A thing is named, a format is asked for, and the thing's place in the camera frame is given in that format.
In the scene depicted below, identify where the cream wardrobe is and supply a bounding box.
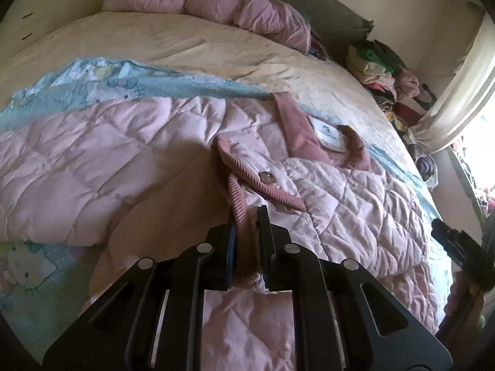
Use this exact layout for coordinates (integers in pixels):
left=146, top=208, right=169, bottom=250
left=0, top=0, right=118, bottom=72

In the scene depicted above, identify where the cream bedspread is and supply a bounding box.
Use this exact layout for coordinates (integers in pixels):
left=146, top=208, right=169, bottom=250
left=0, top=10, right=423, bottom=171

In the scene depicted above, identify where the pile of mixed clothes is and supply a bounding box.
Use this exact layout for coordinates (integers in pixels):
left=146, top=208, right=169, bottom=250
left=346, top=40, right=441, bottom=187

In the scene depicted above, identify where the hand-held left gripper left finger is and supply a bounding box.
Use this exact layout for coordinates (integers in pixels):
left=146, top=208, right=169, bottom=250
left=42, top=222, right=237, bottom=371

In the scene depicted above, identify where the pink quilted jacket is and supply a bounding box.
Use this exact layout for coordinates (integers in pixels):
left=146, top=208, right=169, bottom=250
left=0, top=92, right=441, bottom=371

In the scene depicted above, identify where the pink puffer jacket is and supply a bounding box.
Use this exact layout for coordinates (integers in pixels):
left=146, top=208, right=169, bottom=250
left=102, top=0, right=314, bottom=55

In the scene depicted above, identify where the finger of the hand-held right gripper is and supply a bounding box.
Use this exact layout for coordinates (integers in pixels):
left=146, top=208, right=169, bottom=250
left=430, top=218, right=471, bottom=268

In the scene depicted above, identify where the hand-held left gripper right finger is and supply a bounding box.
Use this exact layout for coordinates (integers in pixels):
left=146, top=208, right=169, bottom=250
left=257, top=205, right=454, bottom=371

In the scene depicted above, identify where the cream curtain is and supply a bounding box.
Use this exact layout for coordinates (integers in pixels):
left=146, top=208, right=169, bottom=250
left=410, top=8, right=495, bottom=156

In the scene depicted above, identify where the blue cartoon printed blanket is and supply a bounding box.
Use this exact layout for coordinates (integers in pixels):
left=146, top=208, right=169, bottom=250
left=0, top=57, right=455, bottom=360

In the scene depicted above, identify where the grey headboard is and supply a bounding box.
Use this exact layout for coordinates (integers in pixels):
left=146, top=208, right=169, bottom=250
left=209, top=0, right=377, bottom=64

